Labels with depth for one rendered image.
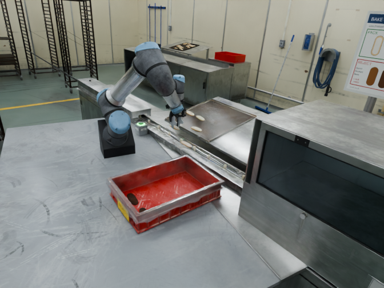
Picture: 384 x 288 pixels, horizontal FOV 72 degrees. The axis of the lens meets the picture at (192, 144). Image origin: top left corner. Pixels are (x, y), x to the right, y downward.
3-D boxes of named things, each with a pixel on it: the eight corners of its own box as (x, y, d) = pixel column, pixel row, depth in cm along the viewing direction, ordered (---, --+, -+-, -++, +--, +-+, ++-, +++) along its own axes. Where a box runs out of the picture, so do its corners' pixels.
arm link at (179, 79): (169, 75, 169) (179, 73, 174) (168, 91, 174) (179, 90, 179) (177, 77, 164) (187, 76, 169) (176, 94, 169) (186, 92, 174)
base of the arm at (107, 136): (105, 148, 161) (107, 142, 152) (100, 124, 164) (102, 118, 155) (130, 143, 167) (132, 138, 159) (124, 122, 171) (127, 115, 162)
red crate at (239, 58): (214, 59, 530) (214, 52, 525) (225, 58, 553) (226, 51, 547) (234, 63, 498) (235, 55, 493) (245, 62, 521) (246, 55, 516)
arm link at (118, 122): (111, 141, 153) (114, 132, 142) (102, 120, 155) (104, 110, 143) (131, 134, 159) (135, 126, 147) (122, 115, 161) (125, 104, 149)
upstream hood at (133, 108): (78, 85, 299) (76, 78, 295) (93, 84, 310) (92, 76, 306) (132, 120, 215) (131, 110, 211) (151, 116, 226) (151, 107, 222)
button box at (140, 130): (134, 136, 202) (134, 123, 197) (143, 134, 207) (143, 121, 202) (139, 140, 196) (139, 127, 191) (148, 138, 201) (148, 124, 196)
